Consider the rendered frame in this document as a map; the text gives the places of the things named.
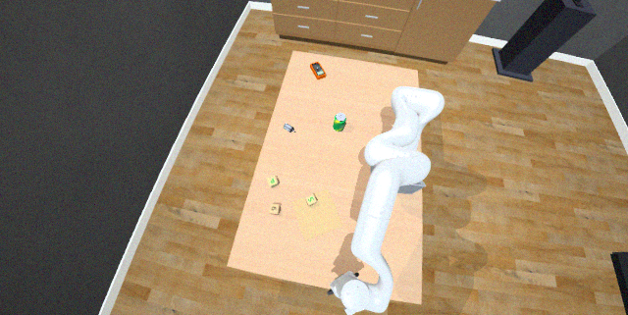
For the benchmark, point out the green soda can with yellow stripe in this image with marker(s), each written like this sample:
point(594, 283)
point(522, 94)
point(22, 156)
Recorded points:
point(339, 121)

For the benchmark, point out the pale yellow square mat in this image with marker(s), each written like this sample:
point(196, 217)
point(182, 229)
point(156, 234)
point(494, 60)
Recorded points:
point(319, 218)

